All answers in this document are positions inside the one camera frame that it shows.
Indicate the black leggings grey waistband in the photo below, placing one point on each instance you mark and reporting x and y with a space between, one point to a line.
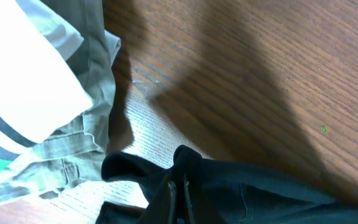
239 192

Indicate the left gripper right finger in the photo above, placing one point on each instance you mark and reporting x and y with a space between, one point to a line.
198 207

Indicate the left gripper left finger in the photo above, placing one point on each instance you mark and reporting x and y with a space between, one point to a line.
162 209

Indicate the olive green garment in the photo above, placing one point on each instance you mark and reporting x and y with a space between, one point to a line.
73 153

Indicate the white printed t-shirt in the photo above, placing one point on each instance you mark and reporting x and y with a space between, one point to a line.
38 91

